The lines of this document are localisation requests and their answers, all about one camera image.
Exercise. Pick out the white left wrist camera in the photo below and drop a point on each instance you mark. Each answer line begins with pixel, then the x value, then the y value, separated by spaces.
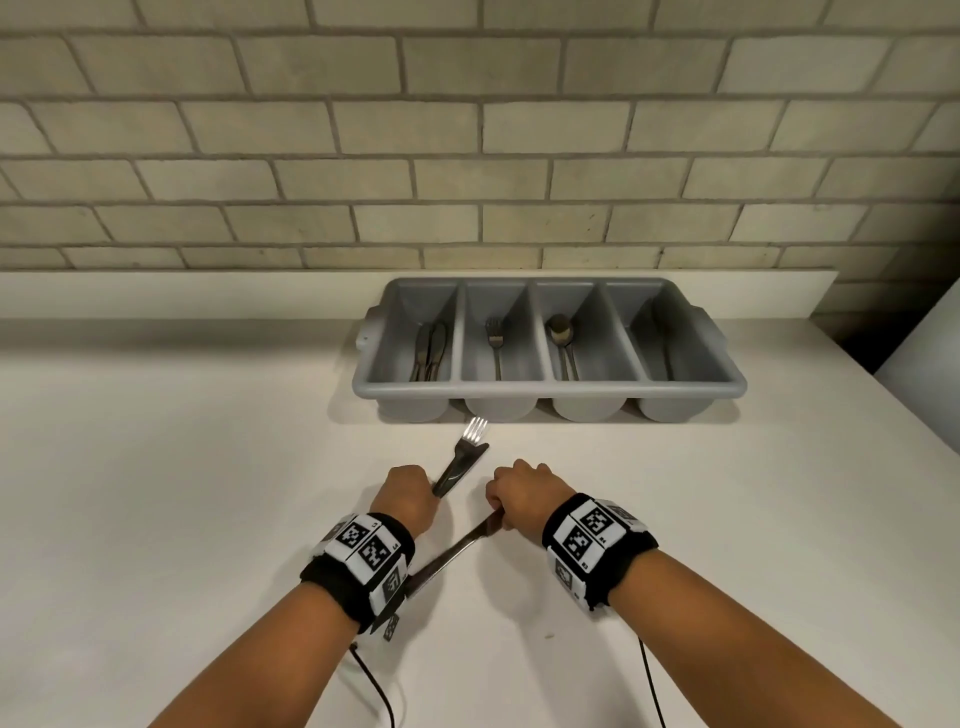
pixel 390 628

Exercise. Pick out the black wrist marker band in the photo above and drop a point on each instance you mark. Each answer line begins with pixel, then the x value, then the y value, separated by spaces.
pixel 600 540
pixel 360 555

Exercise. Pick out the person's left hand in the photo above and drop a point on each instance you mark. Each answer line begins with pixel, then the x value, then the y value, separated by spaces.
pixel 401 499

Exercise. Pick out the black right wrist marker band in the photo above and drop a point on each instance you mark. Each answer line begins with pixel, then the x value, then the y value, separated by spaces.
pixel 600 540

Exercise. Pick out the person's right forearm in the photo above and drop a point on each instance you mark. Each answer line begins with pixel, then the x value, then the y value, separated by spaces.
pixel 735 645

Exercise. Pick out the grey plastic cutlery tray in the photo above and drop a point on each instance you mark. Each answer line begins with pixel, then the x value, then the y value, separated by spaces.
pixel 675 352

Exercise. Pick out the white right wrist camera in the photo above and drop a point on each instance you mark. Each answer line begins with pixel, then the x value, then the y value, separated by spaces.
pixel 562 581

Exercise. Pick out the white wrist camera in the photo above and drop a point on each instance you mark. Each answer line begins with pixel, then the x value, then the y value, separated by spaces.
pixel 390 628
pixel 562 581

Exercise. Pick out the black left wrist marker band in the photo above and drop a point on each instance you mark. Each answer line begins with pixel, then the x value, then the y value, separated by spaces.
pixel 360 555

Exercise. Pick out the person's left forearm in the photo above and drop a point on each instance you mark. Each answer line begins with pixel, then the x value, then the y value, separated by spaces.
pixel 262 660

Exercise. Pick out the person's right hand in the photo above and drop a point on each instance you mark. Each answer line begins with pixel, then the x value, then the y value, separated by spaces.
pixel 529 499

